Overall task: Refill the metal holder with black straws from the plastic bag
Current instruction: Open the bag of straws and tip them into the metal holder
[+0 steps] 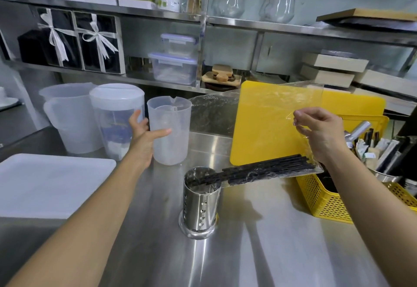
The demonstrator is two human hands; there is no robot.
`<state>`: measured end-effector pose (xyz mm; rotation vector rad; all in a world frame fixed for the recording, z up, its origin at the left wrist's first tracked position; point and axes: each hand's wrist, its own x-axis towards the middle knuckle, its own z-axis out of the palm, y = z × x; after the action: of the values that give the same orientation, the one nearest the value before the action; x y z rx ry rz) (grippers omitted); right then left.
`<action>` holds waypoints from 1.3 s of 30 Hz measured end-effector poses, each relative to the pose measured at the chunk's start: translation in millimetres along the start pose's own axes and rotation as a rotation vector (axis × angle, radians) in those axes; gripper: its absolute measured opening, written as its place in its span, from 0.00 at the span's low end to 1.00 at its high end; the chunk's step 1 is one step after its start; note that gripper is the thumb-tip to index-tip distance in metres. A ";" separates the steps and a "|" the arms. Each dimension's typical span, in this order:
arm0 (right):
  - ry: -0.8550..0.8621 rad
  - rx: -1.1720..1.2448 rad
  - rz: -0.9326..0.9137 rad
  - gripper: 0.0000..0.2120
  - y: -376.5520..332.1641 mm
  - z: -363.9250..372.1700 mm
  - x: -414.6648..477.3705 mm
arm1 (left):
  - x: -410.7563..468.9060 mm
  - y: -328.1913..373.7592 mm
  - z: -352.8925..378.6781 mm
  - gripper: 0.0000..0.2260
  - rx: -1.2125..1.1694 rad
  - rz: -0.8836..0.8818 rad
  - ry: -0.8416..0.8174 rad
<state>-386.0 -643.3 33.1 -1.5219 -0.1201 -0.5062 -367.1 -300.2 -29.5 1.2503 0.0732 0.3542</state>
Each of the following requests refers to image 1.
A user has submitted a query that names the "white plate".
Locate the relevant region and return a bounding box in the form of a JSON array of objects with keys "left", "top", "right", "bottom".
[{"left": 0, "top": 87, "right": 21, "bottom": 108}]

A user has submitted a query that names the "person's right forearm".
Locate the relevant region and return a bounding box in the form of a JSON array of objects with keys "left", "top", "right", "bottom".
[{"left": 318, "top": 147, "right": 417, "bottom": 287}]

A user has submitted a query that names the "stainless steel cup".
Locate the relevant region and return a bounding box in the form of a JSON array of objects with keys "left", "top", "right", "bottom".
[{"left": 368, "top": 166, "right": 405, "bottom": 184}]

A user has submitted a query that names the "bunch of wrapped utensils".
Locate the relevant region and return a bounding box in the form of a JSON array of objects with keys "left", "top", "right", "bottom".
[{"left": 353, "top": 128, "right": 417, "bottom": 175}]

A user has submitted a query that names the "large clear food container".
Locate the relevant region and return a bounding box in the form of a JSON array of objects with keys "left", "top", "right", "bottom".
[{"left": 148, "top": 52, "right": 199, "bottom": 85}]

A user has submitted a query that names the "yellow plastic basket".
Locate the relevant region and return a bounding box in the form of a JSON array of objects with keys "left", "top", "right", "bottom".
[{"left": 295, "top": 115, "right": 417, "bottom": 225}]

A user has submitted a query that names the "yellow cutting board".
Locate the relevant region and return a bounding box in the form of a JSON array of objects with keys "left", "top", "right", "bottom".
[
  {"left": 229, "top": 80, "right": 324, "bottom": 166},
  {"left": 321, "top": 90, "right": 386, "bottom": 118}
]

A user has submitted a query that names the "lidded clear plastic pitcher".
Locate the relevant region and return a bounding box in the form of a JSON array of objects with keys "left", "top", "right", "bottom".
[{"left": 89, "top": 83, "right": 145, "bottom": 161}]

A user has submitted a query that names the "metal scoop handle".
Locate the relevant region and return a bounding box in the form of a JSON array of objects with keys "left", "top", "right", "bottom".
[{"left": 344, "top": 121, "right": 372, "bottom": 150}]

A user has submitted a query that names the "person's left forearm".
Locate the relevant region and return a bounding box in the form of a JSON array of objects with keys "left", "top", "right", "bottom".
[{"left": 7, "top": 155, "right": 154, "bottom": 287}]

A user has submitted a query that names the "small clear food container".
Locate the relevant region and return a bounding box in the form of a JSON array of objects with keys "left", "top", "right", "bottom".
[{"left": 160, "top": 33, "right": 198, "bottom": 57}]

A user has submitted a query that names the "stack of wooden coasters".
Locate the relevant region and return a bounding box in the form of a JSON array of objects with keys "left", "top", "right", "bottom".
[{"left": 201, "top": 64, "right": 242, "bottom": 92}]

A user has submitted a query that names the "person's right hand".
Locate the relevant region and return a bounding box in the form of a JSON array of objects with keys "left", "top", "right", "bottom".
[{"left": 293, "top": 107, "right": 346, "bottom": 164}]

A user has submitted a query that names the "person's left hand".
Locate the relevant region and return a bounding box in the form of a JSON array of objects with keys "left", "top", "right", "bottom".
[{"left": 129, "top": 110, "right": 172, "bottom": 170}]

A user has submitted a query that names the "perforated stainless steel utensil holder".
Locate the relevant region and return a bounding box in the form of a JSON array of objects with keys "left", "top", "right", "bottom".
[{"left": 178, "top": 166, "right": 222, "bottom": 240}]

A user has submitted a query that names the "white plastic tray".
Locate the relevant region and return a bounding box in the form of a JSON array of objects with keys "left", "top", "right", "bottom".
[{"left": 0, "top": 153, "right": 117, "bottom": 220}]

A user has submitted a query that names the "black gift box white ribbon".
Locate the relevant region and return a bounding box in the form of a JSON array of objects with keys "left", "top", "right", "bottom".
[
  {"left": 72, "top": 11, "right": 126, "bottom": 75},
  {"left": 35, "top": 7, "right": 83, "bottom": 69}
]

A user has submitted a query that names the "clear plastic bag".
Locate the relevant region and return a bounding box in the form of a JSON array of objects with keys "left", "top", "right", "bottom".
[{"left": 186, "top": 81, "right": 325, "bottom": 189}]

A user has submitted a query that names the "clear plastic measuring jug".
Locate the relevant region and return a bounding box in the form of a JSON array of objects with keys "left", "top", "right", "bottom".
[{"left": 147, "top": 96, "right": 192, "bottom": 166}]

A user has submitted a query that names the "translucent plastic pitcher with handle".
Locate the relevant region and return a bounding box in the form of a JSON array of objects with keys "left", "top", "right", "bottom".
[{"left": 39, "top": 83, "right": 103, "bottom": 154}]

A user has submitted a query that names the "stainless steel shelf unit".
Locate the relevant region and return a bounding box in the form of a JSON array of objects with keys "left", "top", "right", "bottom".
[{"left": 0, "top": 0, "right": 417, "bottom": 118}]

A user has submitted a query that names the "bundle of black straws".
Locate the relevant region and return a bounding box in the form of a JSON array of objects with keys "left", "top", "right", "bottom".
[{"left": 187, "top": 154, "right": 318, "bottom": 187}]

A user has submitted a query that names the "wooden serving board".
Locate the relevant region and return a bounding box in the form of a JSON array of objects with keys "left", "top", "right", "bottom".
[{"left": 316, "top": 8, "right": 417, "bottom": 33}]

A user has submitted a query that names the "flat beige box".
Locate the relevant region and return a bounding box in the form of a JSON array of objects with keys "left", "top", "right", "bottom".
[
  {"left": 301, "top": 51, "right": 369, "bottom": 73},
  {"left": 353, "top": 68, "right": 417, "bottom": 99},
  {"left": 299, "top": 64, "right": 356, "bottom": 88}
]

